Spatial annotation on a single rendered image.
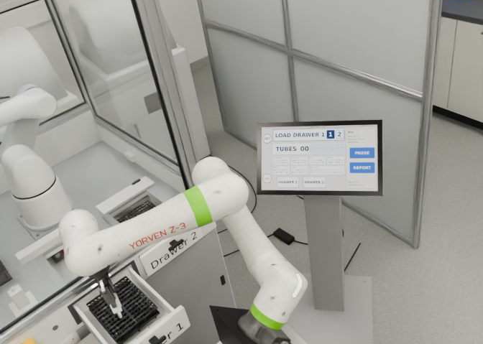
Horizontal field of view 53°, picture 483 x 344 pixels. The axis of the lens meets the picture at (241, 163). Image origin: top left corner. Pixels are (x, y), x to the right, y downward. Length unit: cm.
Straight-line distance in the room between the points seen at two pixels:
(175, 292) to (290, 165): 76
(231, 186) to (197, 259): 90
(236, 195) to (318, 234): 103
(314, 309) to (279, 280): 121
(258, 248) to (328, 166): 53
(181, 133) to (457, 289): 182
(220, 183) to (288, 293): 45
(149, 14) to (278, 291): 98
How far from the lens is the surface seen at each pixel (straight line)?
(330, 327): 272
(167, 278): 215
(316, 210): 222
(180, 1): 534
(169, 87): 176
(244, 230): 162
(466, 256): 315
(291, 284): 158
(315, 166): 202
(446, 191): 356
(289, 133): 204
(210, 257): 226
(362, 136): 202
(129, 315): 185
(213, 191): 135
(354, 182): 201
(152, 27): 167
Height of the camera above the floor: 228
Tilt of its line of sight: 36 degrees down
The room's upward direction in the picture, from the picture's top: 11 degrees counter-clockwise
